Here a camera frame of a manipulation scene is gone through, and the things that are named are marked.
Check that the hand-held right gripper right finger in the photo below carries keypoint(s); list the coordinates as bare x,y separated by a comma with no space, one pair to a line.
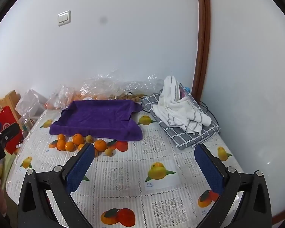
209,168

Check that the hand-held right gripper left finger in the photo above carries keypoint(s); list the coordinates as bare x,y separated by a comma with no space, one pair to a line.
82,168

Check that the orange mandarin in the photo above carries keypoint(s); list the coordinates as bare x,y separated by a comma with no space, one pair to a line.
81,147
61,145
61,137
69,146
100,144
77,139

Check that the small yellow-green fruit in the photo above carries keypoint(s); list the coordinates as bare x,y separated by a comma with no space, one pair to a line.
108,152
89,138

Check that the purple towel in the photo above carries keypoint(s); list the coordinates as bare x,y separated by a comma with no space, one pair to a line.
97,116

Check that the red paper bag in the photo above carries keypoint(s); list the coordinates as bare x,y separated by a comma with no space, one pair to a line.
7,116

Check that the wooden chair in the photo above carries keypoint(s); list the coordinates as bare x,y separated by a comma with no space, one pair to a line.
11,97

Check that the grey checked cloth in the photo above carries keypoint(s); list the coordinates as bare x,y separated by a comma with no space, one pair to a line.
192,135

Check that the translucent white plastic bag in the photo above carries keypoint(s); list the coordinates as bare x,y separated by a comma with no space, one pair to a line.
29,102

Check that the clear plastic bag of carrots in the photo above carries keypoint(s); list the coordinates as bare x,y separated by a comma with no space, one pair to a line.
60,97

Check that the white striped towel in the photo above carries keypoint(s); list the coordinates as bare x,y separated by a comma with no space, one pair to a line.
178,109

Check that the pink and blue packet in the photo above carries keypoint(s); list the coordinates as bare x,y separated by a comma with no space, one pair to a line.
184,92

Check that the clear plastic bag of mandarins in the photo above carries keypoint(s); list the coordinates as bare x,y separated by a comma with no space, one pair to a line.
104,85

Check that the clear plastic bag of longans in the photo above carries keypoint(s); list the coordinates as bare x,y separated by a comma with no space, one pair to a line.
130,97

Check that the white light switch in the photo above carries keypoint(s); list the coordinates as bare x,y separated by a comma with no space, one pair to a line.
64,18

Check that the brown wooden door frame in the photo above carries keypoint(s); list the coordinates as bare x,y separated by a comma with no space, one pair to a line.
202,40

